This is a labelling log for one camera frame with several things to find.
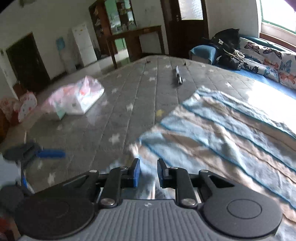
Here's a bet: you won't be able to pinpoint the black clear pen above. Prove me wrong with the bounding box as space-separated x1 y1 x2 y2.
174 65 184 85

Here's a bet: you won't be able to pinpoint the white pink plastic bag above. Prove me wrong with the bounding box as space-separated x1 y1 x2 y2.
42 75 105 121

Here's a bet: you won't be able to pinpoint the wooden glass cabinet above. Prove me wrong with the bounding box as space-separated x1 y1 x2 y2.
88 0 138 57

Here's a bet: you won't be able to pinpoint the window with green frame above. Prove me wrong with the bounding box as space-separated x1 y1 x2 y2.
259 0 296 34

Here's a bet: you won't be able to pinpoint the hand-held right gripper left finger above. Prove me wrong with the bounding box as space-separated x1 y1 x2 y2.
55 159 141 208

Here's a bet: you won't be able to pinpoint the white fridge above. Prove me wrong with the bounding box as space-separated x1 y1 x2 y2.
72 22 98 67

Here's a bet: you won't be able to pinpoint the white water dispenser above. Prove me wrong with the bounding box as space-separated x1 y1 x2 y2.
55 37 77 74

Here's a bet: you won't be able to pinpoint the grey star quilted table cover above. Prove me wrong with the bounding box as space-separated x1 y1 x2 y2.
0 54 296 209

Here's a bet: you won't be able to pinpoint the black bag pile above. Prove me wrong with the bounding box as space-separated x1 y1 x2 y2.
201 28 245 71

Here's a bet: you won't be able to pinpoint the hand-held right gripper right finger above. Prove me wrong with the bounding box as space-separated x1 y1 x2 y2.
157 159 235 207

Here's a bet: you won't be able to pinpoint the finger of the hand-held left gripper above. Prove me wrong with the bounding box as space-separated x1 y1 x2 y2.
2 142 65 163
20 162 35 194

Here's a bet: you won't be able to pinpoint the white dotted child chair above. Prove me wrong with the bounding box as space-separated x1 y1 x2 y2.
17 91 39 123

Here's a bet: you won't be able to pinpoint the dark wooden desk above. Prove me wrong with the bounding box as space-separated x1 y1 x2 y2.
106 25 166 69

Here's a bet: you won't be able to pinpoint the dark wooden glass door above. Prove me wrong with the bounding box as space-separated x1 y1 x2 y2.
161 0 210 60

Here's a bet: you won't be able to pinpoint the blue beige striped towel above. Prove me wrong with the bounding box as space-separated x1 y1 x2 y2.
129 86 296 241

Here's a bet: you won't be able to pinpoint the blue sofa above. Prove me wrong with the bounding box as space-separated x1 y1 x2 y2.
188 35 296 100

